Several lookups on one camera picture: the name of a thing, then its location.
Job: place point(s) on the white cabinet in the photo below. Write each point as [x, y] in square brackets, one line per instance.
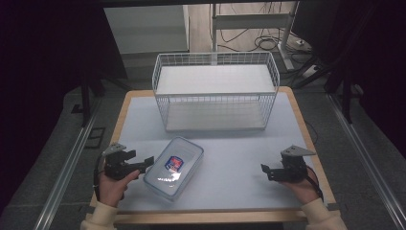
[146, 28]

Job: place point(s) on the white power strip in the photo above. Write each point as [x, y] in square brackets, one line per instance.
[309, 72]

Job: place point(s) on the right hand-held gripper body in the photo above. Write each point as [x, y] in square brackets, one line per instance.
[292, 166]

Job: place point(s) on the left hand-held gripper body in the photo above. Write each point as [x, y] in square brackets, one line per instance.
[113, 164]

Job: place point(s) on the metal floor rail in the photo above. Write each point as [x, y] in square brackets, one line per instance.
[367, 159]
[68, 166]

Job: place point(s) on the clear plastic lidded container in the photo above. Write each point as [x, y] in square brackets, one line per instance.
[174, 167]

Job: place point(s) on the person's left hand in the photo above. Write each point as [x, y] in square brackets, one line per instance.
[111, 190]

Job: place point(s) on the person's right hand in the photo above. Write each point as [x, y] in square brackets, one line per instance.
[303, 191]

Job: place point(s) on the black stand legs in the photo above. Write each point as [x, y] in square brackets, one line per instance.
[85, 102]
[346, 105]

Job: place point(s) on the white metal desk frame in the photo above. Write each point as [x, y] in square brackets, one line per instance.
[252, 21]

